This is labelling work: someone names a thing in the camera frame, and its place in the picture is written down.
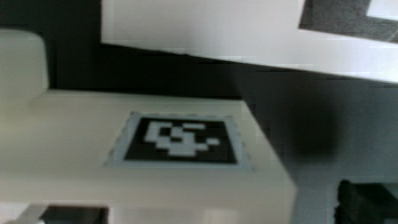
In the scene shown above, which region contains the white U-shaped fence frame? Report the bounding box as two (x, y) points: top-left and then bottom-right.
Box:
(102, 0), (398, 83)

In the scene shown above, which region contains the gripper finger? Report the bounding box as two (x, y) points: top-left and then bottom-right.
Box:
(334, 180), (398, 224)

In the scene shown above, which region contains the white drawer tray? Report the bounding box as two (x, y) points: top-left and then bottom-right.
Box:
(0, 29), (297, 224)

